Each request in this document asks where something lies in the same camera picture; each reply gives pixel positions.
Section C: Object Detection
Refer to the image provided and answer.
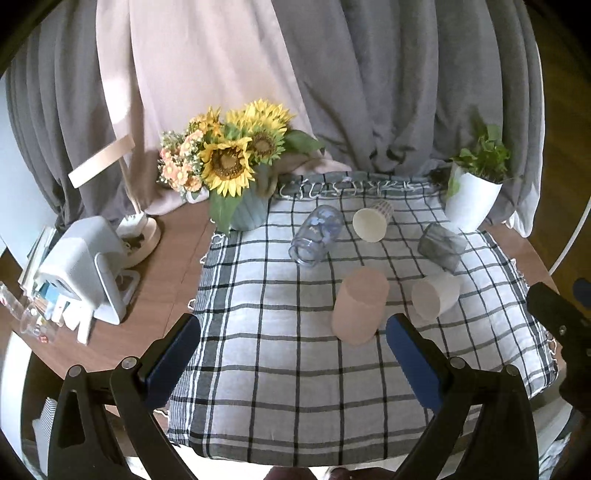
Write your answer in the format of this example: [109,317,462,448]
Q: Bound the grey curtain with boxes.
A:
[272,0,546,237]
[4,0,122,229]

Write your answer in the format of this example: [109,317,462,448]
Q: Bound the cream patterned paper cup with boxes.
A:
[352,199,394,243]

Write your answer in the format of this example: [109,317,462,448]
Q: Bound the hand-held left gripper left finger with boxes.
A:
[46,313,202,480]

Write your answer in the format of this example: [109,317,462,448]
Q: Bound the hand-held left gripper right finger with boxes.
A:
[385,314,542,480]

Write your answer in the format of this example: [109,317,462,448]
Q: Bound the white cup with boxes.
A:
[411,271,461,324]

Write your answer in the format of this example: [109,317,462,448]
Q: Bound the grey cup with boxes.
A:
[418,223,467,273]

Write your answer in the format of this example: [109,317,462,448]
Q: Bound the white projector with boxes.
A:
[37,216,140,344]

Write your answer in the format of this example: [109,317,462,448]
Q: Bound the pink flower bunch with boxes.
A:
[157,129,208,202]

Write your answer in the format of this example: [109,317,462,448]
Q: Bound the green plant in white pot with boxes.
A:
[444,122,514,234]

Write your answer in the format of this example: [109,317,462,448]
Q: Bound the white desk lamp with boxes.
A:
[68,136,162,268]

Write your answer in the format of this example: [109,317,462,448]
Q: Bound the clear glass cup blue flowers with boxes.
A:
[288,204,345,267]

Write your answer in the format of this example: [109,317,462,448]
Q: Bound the pink cup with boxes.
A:
[331,268,391,346]

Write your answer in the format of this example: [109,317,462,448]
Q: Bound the teal ribbed vase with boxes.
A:
[228,164,278,232]

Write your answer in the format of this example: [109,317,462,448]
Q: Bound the black white checkered cloth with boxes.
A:
[166,171,557,464]

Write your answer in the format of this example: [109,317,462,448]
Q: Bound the stack of books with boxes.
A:
[18,226,58,298]

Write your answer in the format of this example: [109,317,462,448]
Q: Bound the clear drinking glass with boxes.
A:
[18,300,60,344]

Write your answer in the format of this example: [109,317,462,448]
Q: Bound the sunflower bouquet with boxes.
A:
[198,99,326,234]

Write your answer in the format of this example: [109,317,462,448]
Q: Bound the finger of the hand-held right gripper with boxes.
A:
[526,281,591,358]
[573,277,591,319]

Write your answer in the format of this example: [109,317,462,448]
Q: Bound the pink curtain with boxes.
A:
[95,0,354,217]

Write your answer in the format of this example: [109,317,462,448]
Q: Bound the white ribbed object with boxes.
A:
[31,398,61,450]

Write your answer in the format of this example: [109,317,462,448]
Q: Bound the white curved pole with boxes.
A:
[547,194,591,278]

